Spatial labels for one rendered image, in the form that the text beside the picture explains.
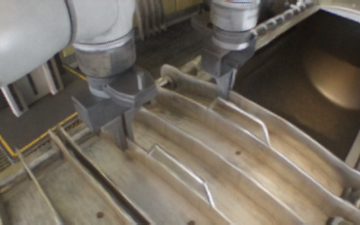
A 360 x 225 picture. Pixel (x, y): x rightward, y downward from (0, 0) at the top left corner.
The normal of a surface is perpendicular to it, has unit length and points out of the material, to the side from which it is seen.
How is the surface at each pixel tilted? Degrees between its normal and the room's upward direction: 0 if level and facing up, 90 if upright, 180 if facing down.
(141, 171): 6
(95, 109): 90
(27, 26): 82
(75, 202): 8
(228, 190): 5
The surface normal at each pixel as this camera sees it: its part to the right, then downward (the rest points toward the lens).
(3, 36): 0.82, 0.26
